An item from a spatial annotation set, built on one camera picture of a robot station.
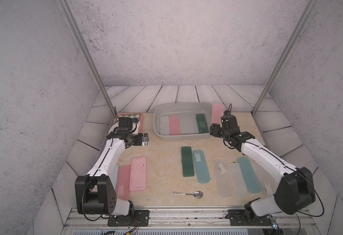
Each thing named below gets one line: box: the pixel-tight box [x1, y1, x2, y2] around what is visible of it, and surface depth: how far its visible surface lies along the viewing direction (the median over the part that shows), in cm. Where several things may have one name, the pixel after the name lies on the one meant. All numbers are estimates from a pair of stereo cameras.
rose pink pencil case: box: [115, 164, 131, 201], surface depth 85 cm
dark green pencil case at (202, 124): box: [196, 113, 210, 134], surface depth 116 cm
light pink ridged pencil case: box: [129, 156, 147, 192], surface depth 88 cm
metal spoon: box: [170, 190, 204, 199], surface depth 82 cm
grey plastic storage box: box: [153, 101, 214, 141], surface depth 118 cm
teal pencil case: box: [237, 156, 263, 194], surface depth 85 cm
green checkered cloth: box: [128, 113, 141, 121], surface depth 121 cm
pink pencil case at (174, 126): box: [169, 114, 182, 136], surface depth 117 cm
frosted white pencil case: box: [159, 115, 170, 136], surface depth 113 cm
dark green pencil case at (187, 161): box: [181, 146, 195, 177], surface depth 96 cm
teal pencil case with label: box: [192, 149, 211, 184], surface depth 94 cm
